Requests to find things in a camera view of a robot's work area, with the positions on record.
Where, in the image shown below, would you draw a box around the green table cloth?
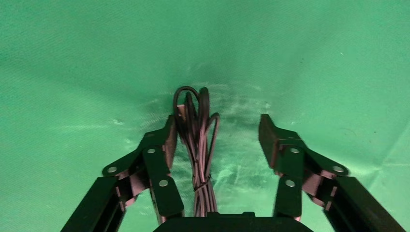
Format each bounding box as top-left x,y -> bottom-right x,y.
0,0 -> 410,232

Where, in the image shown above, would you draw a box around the black cable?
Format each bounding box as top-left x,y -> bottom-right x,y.
172,85 -> 221,219

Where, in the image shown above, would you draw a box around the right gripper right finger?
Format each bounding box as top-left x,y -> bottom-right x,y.
258,114 -> 407,232

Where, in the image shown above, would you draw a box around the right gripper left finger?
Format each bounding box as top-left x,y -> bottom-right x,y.
60,115 -> 186,232

